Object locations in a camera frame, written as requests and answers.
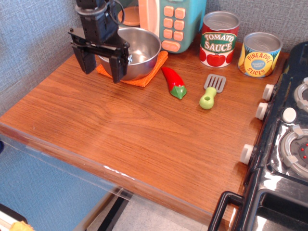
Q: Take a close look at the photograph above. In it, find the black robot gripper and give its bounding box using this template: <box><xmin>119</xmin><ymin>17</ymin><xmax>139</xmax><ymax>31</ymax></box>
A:
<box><xmin>68</xmin><ymin>6</ymin><xmax>129</xmax><ymax>83</ymax></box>

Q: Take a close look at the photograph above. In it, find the stainless steel bowl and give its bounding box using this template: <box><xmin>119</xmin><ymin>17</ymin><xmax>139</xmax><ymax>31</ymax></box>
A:
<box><xmin>97</xmin><ymin>26</ymin><xmax>162</xmax><ymax>81</ymax></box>

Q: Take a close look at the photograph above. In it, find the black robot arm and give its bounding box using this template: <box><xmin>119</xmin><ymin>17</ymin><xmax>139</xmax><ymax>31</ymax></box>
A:
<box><xmin>68</xmin><ymin>0</ymin><xmax>129</xmax><ymax>83</ymax></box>

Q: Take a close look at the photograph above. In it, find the orange towel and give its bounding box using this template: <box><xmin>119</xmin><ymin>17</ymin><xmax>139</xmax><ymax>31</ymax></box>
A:
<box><xmin>96</xmin><ymin>50</ymin><xmax>169</xmax><ymax>88</ymax></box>

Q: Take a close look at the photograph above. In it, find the red toy chili pepper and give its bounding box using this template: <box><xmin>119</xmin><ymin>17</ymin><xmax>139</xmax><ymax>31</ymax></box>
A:
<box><xmin>161</xmin><ymin>67</ymin><xmax>187</xmax><ymax>100</ymax></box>

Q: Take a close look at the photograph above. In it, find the toy microwave teal and peach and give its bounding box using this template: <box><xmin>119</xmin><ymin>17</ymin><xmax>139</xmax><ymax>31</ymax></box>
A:
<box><xmin>116</xmin><ymin>0</ymin><xmax>207</xmax><ymax>53</ymax></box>

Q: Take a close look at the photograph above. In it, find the tomato sauce can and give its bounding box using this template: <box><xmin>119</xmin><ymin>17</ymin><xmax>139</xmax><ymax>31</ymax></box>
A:
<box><xmin>199</xmin><ymin>11</ymin><xmax>240</xmax><ymax>68</ymax></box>

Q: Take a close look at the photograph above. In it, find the pineapple slices can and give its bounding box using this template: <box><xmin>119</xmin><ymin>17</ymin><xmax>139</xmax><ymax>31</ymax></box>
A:
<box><xmin>238</xmin><ymin>32</ymin><xmax>282</xmax><ymax>78</ymax></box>

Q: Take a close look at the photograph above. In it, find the white stove knob middle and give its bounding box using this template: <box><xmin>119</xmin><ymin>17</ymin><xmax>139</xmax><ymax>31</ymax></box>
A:
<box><xmin>255</xmin><ymin>103</ymin><xmax>268</xmax><ymax>120</ymax></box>

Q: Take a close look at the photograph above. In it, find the white stove knob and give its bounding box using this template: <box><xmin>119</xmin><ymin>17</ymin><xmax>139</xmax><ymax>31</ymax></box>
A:
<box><xmin>262</xmin><ymin>84</ymin><xmax>275</xmax><ymax>102</ymax></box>
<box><xmin>240</xmin><ymin>144</ymin><xmax>254</xmax><ymax>165</ymax></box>
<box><xmin>255</xmin><ymin>103</ymin><xmax>268</xmax><ymax>120</ymax></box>

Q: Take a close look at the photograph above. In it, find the white stove knob top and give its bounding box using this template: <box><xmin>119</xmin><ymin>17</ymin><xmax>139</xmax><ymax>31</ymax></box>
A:
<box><xmin>262</xmin><ymin>84</ymin><xmax>275</xmax><ymax>102</ymax></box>

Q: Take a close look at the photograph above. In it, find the white stove knob bottom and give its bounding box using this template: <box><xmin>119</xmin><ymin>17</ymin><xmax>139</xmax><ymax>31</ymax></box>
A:
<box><xmin>240</xmin><ymin>144</ymin><xmax>254</xmax><ymax>165</ymax></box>

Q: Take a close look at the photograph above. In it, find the orange fuzzy object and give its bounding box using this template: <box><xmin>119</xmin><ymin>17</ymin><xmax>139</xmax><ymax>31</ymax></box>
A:
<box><xmin>9</xmin><ymin>221</ymin><xmax>34</xmax><ymax>231</ymax></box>

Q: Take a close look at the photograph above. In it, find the black toy stove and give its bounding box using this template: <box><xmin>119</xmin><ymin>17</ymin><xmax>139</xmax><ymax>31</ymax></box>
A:
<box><xmin>232</xmin><ymin>42</ymin><xmax>308</xmax><ymax>231</ymax></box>

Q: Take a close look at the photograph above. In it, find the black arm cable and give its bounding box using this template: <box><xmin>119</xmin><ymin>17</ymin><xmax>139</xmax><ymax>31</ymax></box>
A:
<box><xmin>105</xmin><ymin>0</ymin><xmax>125</xmax><ymax>26</ymax></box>

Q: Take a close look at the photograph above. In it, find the toy spatula green handle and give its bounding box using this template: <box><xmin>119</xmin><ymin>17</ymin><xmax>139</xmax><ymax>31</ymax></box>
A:
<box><xmin>199</xmin><ymin>74</ymin><xmax>226</xmax><ymax>110</ymax></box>

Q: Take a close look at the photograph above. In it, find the black oven door handle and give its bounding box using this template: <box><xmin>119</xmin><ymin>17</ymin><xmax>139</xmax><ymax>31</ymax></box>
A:
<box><xmin>208</xmin><ymin>191</ymin><xmax>244</xmax><ymax>231</ymax></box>

